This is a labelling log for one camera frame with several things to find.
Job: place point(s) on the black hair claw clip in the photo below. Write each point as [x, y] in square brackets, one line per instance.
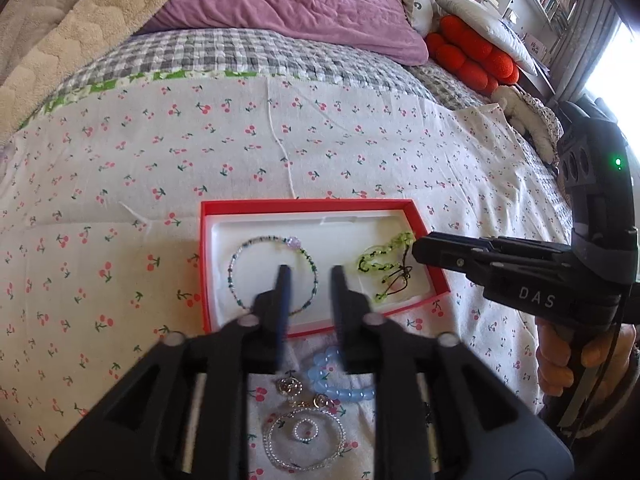
[428, 414]

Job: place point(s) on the grey checked bed cover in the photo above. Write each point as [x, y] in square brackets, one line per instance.
[250, 52]

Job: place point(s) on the purple quilted blanket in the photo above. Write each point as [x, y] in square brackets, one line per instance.
[379, 26]

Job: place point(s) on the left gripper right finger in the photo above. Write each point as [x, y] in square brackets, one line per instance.
[480, 429]

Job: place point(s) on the red open cardboard box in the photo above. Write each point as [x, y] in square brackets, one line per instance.
[243, 243]

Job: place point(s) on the white plush toy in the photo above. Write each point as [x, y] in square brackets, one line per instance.
[530, 117]

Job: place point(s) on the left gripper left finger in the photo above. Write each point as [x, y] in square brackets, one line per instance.
[181, 411]

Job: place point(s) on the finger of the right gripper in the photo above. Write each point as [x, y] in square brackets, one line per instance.
[474, 257]

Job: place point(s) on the beige fleece blanket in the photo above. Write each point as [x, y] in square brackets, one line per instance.
[88, 31]

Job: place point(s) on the orange plush cushion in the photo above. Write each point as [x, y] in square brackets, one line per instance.
[462, 52]

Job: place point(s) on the white bookshelf with books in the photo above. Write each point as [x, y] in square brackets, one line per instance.
[541, 24]

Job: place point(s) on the cherry print bed sheet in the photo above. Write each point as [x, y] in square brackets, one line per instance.
[101, 194]

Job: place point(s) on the white patterned pillow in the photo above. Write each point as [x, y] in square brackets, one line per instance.
[421, 15]

